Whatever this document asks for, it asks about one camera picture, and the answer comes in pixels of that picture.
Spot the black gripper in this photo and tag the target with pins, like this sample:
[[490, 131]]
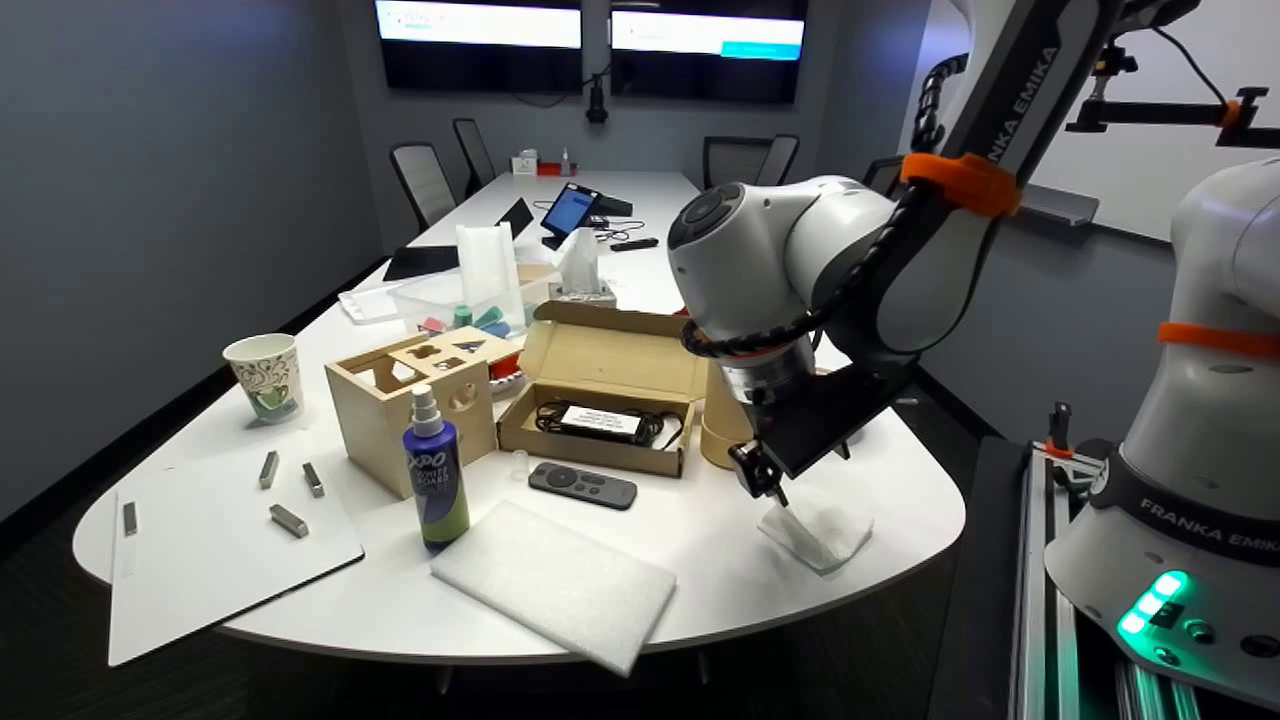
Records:
[[805, 424]]

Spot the white napkin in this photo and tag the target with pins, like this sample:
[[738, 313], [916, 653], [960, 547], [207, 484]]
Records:
[[818, 537]]

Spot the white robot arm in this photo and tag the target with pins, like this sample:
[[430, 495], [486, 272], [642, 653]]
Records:
[[820, 295]]

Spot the beige water bottle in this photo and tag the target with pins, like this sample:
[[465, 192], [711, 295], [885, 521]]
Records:
[[721, 421]]

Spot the black remote control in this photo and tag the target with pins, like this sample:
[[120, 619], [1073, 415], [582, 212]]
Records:
[[587, 484]]

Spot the open cardboard box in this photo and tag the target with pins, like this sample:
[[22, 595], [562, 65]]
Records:
[[619, 363]]

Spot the white foam board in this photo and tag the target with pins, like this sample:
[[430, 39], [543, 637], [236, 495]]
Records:
[[559, 586]]

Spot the black office chair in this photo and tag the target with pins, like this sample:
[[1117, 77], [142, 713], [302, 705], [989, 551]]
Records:
[[427, 183], [880, 174], [475, 150], [751, 156]]

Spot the blue tablet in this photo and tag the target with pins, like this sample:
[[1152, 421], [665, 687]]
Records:
[[568, 211]]

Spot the clear plastic bag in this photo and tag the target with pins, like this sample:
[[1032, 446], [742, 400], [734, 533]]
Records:
[[490, 279]]

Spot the purple spray bottle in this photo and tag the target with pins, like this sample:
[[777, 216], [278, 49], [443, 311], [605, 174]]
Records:
[[432, 466]]

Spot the wooden shape sorter box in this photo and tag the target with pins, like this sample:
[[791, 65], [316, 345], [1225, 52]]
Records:
[[374, 398]]

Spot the grey metal block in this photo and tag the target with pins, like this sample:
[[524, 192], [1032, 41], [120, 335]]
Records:
[[314, 483], [270, 470], [130, 518], [291, 521]]

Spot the paper cup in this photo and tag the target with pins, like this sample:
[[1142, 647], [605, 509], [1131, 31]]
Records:
[[264, 373]]

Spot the large white board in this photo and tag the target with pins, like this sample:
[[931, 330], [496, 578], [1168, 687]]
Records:
[[207, 551]]

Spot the right wall monitor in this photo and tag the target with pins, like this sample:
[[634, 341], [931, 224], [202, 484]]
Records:
[[711, 49]]

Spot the wall monitor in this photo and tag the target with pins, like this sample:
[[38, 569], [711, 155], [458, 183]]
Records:
[[478, 47], [711, 49]]

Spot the left wall monitor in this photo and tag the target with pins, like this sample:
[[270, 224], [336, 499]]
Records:
[[478, 47]]

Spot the camera on mount arm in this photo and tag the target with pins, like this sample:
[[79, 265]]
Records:
[[1216, 71]]

